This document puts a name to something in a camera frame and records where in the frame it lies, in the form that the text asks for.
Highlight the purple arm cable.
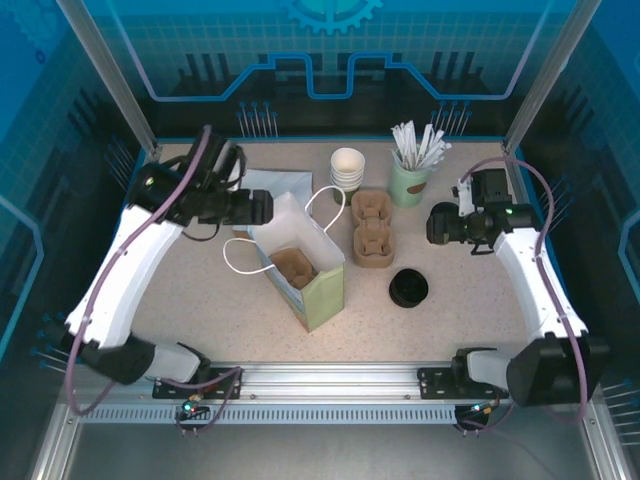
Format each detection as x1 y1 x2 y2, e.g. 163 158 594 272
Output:
64 128 216 416
458 156 591 425

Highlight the green paper gift bag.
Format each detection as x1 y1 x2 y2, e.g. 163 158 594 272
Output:
223 185 347 334

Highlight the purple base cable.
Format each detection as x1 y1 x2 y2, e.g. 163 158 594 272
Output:
164 372 245 436
457 394 516 436

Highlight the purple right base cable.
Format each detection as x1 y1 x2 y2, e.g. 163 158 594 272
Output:
457 394 516 436

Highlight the white napkin stack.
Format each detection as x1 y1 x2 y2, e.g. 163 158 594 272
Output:
238 168 315 236

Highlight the blue printed backdrop panel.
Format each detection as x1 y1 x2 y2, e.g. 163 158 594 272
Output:
57 0 586 139

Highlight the stack of black lids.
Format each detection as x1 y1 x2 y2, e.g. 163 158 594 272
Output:
388 268 432 309

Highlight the stack of paper cups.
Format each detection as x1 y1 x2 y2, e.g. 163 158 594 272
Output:
329 147 366 207

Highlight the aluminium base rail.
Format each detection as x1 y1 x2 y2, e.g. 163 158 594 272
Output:
64 360 596 402

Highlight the green stirrer holder cup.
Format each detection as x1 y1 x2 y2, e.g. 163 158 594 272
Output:
389 149 430 208

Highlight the aluminium frame post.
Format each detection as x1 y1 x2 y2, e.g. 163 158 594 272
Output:
502 0 601 156
55 0 164 159

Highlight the black mount plate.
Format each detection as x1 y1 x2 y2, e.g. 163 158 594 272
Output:
417 367 511 400
152 367 245 401

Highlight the black left mount plate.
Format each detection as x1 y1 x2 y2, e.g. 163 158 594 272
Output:
152 367 245 401

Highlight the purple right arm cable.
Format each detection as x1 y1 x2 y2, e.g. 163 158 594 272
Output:
458 156 591 425

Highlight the stack of cardboard cup carriers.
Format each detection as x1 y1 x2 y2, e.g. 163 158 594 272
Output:
350 191 397 270

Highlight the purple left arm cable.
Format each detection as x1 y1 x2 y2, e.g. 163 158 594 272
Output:
64 128 216 416

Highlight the grey slotted cable duct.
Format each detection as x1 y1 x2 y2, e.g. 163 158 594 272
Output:
79 403 459 425

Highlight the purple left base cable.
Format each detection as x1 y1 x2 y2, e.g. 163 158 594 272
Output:
164 372 245 436

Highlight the black right mount plate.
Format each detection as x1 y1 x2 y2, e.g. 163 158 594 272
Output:
417 367 511 400

